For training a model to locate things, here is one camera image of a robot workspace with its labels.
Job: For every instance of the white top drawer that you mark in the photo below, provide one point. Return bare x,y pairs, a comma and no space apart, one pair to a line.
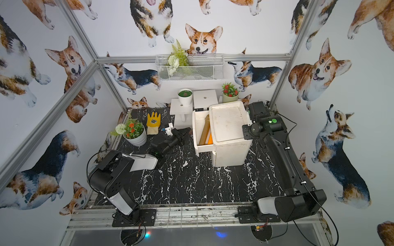
199,120

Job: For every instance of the green fern white flowers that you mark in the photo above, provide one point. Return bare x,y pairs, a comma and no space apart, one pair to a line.
177,59

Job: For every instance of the white stepped display stand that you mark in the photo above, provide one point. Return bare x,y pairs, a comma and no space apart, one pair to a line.
182,109

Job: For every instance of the white cup green top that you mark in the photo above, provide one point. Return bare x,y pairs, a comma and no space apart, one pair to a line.
185,96

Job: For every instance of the orange flower white pot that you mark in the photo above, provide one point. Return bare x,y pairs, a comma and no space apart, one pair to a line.
133,131

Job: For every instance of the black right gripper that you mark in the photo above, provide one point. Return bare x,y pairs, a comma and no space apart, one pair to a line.
245,134

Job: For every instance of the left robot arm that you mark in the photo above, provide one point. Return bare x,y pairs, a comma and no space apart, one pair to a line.
110,175

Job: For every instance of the white wire wall basket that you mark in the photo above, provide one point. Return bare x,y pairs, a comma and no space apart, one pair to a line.
202,68

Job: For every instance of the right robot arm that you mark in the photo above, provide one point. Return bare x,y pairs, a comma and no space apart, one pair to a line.
301,198

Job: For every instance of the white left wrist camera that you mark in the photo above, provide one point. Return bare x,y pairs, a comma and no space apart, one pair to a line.
168,130

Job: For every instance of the gold brown microphone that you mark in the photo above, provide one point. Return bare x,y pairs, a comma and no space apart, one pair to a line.
205,131

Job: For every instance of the yellow work glove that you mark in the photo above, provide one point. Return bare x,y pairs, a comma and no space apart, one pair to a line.
153,123

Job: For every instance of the red flower pot plant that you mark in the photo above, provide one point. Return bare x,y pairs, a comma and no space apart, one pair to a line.
230,92

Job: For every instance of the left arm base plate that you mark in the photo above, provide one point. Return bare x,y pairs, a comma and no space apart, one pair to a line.
145,216

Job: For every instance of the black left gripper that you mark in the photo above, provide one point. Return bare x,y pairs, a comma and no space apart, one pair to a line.
177,137

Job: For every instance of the orange microphone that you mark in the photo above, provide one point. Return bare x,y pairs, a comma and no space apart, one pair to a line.
210,140

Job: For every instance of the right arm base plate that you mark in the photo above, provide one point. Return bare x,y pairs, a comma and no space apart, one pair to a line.
250,214

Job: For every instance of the white drawer cabinet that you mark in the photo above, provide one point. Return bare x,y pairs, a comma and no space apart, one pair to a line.
226,122

